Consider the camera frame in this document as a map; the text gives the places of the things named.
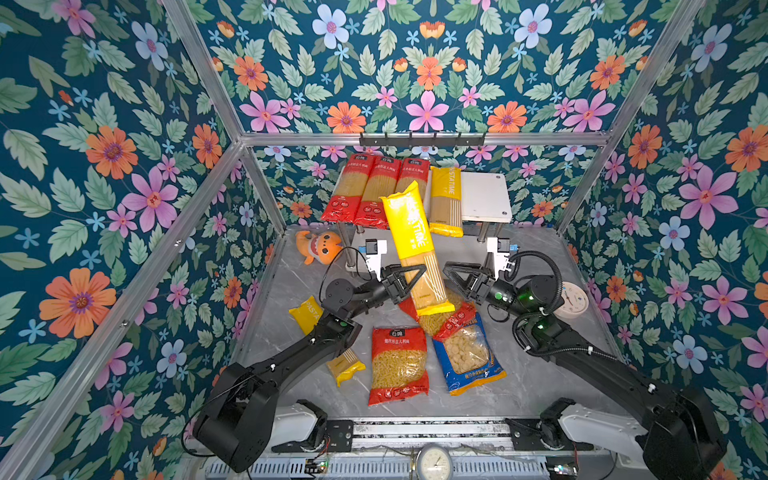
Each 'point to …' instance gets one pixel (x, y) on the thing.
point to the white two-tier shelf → (484, 197)
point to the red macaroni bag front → (399, 364)
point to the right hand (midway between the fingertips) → (448, 269)
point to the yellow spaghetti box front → (431, 292)
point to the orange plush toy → (325, 246)
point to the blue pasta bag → (467, 357)
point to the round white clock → (575, 298)
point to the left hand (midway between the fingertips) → (427, 266)
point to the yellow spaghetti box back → (446, 201)
